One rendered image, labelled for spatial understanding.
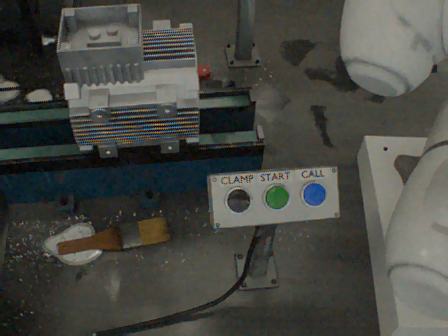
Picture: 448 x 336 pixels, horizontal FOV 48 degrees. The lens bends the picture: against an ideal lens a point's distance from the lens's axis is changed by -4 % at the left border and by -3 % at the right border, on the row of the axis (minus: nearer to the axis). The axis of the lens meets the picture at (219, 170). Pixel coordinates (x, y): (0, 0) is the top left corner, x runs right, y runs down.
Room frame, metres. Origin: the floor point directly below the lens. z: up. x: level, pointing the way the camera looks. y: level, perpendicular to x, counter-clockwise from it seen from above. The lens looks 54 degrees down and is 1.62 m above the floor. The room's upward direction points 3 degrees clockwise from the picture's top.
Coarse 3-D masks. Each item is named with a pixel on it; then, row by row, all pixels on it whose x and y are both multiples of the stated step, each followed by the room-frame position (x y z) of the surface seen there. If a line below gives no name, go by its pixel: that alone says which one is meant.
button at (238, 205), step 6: (234, 192) 0.36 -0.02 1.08; (240, 192) 0.36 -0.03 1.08; (246, 192) 0.37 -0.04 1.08; (228, 198) 0.36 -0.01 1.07; (234, 198) 0.36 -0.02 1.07; (240, 198) 0.36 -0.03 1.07; (246, 198) 0.36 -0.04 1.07; (228, 204) 0.35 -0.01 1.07; (234, 204) 0.35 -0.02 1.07; (240, 204) 0.35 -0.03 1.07; (246, 204) 0.35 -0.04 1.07; (234, 210) 0.35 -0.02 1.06; (240, 210) 0.35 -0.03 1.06
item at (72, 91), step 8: (184, 24) 0.68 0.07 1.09; (184, 80) 0.55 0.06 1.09; (192, 80) 0.55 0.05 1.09; (64, 88) 0.53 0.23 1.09; (72, 88) 0.53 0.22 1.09; (80, 88) 0.54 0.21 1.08; (184, 88) 0.54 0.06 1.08; (192, 88) 0.54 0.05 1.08; (72, 96) 0.52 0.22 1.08; (80, 96) 0.53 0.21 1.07
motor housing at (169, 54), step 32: (160, 32) 0.64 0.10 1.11; (192, 32) 0.64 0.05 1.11; (160, 64) 0.58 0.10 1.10; (192, 64) 0.58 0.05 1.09; (128, 96) 0.54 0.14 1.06; (192, 96) 0.55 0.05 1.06; (96, 128) 0.50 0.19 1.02; (128, 128) 0.51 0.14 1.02; (160, 128) 0.52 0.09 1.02; (192, 128) 0.53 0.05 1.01
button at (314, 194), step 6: (312, 186) 0.38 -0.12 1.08; (318, 186) 0.38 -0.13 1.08; (306, 192) 0.37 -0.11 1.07; (312, 192) 0.37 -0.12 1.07; (318, 192) 0.37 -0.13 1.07; (324, 192) 0.37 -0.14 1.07; (306, 198) 0.37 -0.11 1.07; (312, 198) 0.37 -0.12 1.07; (318, 198) 0.37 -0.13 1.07; (324, 198) 0.37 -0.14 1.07; (312, 204) 0.36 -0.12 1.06; (318, 204) 0.36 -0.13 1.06
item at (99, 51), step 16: (64, 16) 0.62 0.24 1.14; (80, 16) 0.64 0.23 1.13; (96, 16) 0.64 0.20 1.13; (112, 16) 0.65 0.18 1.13; (128, 16) 0.64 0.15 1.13; (64, 32) 0.60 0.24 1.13; (80, 32) 0.62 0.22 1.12; (96, 32) 0.60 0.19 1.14; (112, 32) 0.60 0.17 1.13; (128, 32) 0.62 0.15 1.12; (64, 48) 0.55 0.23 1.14; (80, 48) 0.55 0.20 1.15; (96, 48) 0.55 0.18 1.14; (112, 48) 0.55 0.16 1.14; (128, 48) 0.56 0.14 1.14; (64, 64) 0.54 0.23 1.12; (80, 64) 0.55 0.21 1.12; (96, 64) 0.55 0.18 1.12; (112, 64) 0.55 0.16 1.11; (128, 64) 0.56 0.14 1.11; (80, 80) 0.54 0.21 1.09; (96, 80) 0.55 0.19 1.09; (112, 80) 0.55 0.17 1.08; (128, 80) 0.55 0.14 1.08
